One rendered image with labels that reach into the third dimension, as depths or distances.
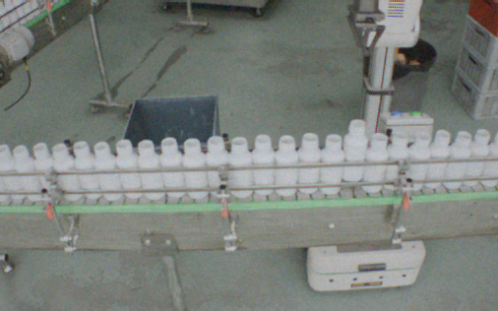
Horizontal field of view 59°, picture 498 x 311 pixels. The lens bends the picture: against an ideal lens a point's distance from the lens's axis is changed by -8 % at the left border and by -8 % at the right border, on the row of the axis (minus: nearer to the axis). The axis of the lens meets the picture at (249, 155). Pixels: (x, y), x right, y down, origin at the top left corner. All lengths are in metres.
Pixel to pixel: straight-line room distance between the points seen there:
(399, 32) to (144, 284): 1.61
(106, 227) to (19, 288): 1.29
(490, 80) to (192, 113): 2.27
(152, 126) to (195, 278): 0.83
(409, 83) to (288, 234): 1.69
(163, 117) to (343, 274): 1.03
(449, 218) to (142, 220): 0.86
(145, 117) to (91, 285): 0.97
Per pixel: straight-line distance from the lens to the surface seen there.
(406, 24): 1.71
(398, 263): 2.16
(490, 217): 1.47
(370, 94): 1.85
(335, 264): 2.09
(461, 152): 1.29
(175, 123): 1.85
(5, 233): 1.51
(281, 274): 2.34
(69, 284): 2.48
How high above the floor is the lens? 1.86
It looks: 39 degrees down
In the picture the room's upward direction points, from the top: 2 degrees counter-clockwise
